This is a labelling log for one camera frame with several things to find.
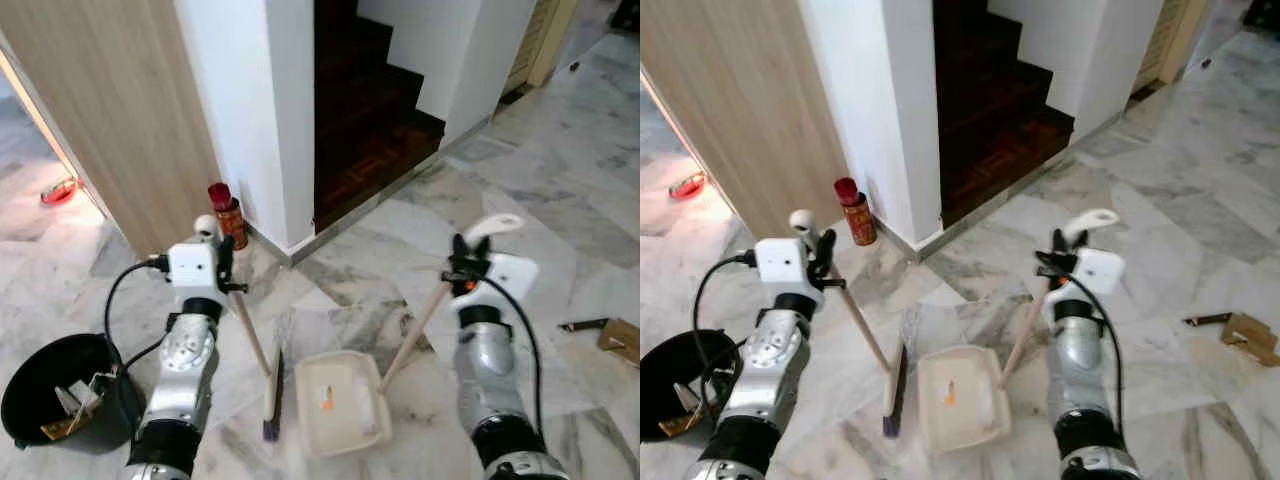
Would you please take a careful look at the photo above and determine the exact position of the wooden handled broom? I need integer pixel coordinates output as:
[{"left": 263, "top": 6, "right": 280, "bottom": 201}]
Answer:
[
  {"left": 788, "top": 209, "right": 911, "bottom": 439},
  {"left": 193, "top": 214, "right": 287, "bottom": 444}
]

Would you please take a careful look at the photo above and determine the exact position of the beige long handled dustpan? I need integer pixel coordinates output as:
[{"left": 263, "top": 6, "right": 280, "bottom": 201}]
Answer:
[
  {"left": 917, "top": 207, "right": 1122, "bottom": 455},
  {"left": 294, "top": 213, "right": 526, "bottom": 459}
]

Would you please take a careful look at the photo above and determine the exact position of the red capped spray can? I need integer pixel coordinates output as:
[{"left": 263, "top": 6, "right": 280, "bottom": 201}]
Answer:
[
  {"left": 834, "top": 177, "right": 879, "bottom": 248},
  {"left": 207, "top": 182, "right": 249, "bottom": 252}
]

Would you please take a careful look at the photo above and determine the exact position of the dark wooden staircase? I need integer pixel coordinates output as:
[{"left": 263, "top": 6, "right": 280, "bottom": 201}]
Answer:
[
  {"left": 934, "top": 0, "right": 1077, "bottom": 230},
  {"left": 313, "top": 0, "right": 447, "bottom": 234}
]

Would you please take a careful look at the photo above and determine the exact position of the flat brown cardboard piece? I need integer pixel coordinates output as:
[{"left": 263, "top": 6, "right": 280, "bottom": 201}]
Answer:
[
  {"left": 597, "top": 317, "right": 641, "bottom": 366},
  {"left": 1219, "top": 312, "right": 1280, "bottom": 368}
]

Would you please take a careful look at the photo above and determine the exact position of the black plastic bucket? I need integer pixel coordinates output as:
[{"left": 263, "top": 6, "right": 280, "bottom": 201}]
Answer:
[
  {"left": 640, "top": 329, "right": 738, "bottom": 443},
  {"left": 0, "top": 332, "right": 144, "bottom": 453}
]

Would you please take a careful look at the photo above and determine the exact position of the brown cardboard scrap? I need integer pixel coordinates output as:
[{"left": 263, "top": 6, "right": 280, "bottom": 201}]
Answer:
[
  {"left": 40, "top": 408, "right": 93, "bottom": 442},
  {"left": 660, "top": 408, "right": 707, "bottom": 438}
]

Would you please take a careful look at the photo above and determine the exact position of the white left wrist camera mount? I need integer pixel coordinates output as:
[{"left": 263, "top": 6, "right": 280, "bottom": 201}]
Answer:
[
  {"left": 167, "top": 242, "right": 222, "bottom": 301},
  {"left": 754, "top": 237, "right": 817, "bottom": 297}
]

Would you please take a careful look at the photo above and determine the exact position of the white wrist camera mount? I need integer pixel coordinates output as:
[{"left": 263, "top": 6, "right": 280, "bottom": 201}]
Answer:
[
  {"left": 478, "top": 253, "right": 540, "bottom": 301},
  {"left": 167, "top": 242, "right": 222, "bottom": 301},
  {"left": 1071, "top": 247, "right": 1127, "bottom": 297},
  {"left": 754, "top": 237, "right": 817, "bottom": 297}
]

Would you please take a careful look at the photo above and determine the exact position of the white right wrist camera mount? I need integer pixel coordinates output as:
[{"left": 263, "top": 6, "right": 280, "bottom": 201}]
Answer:
[
  {"left": 478, "top": 253, "right": 540, "bottom": 301},
  {"left": 1071, "top": 247, "right": 1127, "bottom": 297}
]

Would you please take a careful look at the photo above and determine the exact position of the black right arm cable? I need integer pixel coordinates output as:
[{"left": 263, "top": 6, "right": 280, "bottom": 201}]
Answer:
[
  {"left": 1065, "top": 274, "right": 1127, "bottom": 413},
  {"left": 478, "top": 275, "right": 547, "bottom": 437}
]

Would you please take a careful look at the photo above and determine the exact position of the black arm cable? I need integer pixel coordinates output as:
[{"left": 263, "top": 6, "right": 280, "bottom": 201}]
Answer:
[
  {"left": 102, "top": 257, "right": 171, "bottom": 377},
  {"left": 1065, "top": 274, "right": 1127, "bottom": 413},
  {"left": 689, "top": 251, "right": 759, "bottom": 403},
  {"left": 478, "top": 275, "right": 547, "bottom": 437}
]

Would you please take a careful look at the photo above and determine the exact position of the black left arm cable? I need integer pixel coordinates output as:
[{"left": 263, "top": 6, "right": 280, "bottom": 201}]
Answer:
[
  {"left": 102, "top": 257, "right": 171, "bottom": 377},
  {"left": 689, "top": 251, "right": 759, "bottom": 403}
]

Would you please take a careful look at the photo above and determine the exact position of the light wooden door frame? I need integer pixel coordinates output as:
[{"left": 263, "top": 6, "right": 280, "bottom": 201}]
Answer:
[
  {"left": 503, "top": 0, "right": 582, "bottom": 98},
  {"left": 1129, "top": 0, "right": 1213, "bottom": 103}
]

